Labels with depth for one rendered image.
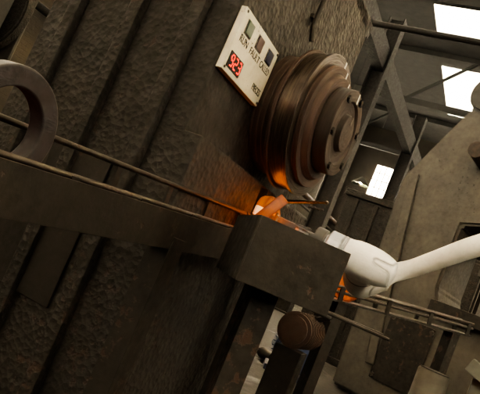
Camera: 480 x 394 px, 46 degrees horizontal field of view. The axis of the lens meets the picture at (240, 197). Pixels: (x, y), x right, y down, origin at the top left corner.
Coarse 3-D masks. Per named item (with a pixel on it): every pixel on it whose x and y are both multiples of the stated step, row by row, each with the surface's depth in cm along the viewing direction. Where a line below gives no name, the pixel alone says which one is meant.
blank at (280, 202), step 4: (280, 196) 165; (276, 200) 163; (280, 200) 164; (284, 200) 166; (268, 204) 162; (272, 204) 162; (276, 204) 163; (280, 204) 163; (284, 204) 164; (264, 208) 162; (268, 208) 162; (272, 208) 162; (276, 208) 162; (280, 208) 163; (260, 212) 162; (264, 212) 162; (268, 212) 162; (272, 212) 162; (276, 212) 162; (268, 216) 162
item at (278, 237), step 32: (256, 224) 112; (224, 256) 131; (256, 256) 111; (288, 256) 112; (320, 256) 114; (256, 288) 124; (288, 288) 112; (320, 288) 113; (256, 320) 124; (224, 352) 125; (224, 384) 122
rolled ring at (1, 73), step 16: (0, 64) 79; (16, 64) 81; (0, 80) 79; (16, 80) 81; (32, 80) 84; (32, 96) 85; (48, 96) 87; (32, 112) 88; (48, 112) 88; (32, 128) 89; (48, 128) 89; (32, 144) 88; (48, 144) 90
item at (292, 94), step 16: (304, 64) 169; (320, 64) 167; (336, 64) 178; (288, 80) 167; (304, 80) 165; (288, 96) 165; (304, 96) 165; (288, 112) 164; (272, 128) 167; (288, 128) 163; (272, 144) 169; (288, 144) 166; (272, 160) 172; (288, 160) 170; (272, 176) 178; (288, 176) 174; (304, 192) 190
